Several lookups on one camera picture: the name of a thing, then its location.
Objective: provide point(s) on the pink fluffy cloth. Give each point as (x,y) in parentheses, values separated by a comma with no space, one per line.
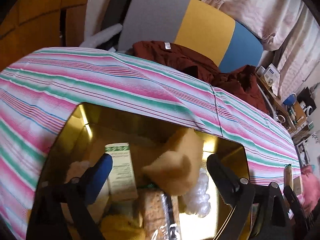
(310,195)

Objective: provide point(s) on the green carton box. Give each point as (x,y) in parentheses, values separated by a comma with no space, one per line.
(121,181)

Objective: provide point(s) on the striped pink green bedsheet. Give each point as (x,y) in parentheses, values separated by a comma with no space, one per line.
(41,90)

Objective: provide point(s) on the orange sponge block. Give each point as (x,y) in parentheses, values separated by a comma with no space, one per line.
(117,227)
(177,169)

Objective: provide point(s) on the cluttered wooden side table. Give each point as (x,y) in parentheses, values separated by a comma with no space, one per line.
(292,117)

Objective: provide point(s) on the wooden wardrobe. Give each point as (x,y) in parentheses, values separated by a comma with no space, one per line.
(34,24)

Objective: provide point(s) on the white plastic bag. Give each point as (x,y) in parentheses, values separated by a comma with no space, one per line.
(196,200)

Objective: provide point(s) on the beige knitted sock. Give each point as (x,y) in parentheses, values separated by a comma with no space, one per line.
(77,169)

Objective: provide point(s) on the beige floral curtain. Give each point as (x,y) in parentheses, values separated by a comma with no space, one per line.
(286,27)

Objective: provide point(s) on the blue round container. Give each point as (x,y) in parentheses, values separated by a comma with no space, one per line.
(291,99)

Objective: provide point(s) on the white medicine box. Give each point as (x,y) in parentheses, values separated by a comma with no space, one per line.
(271,75)

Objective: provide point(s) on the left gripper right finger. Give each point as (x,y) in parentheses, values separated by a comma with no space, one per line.
(234,191)

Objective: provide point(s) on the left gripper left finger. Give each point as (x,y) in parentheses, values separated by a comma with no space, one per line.
(87,187)

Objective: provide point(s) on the gold metal tray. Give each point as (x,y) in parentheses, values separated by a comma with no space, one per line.
(90,127)

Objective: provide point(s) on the maroon cloth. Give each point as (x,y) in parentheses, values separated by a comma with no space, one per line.
(241,82)

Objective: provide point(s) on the black rolled mat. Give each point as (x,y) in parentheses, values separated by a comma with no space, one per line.
(115,13)

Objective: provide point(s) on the grey yellow blue headboard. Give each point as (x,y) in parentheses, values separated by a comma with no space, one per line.
(192,24)

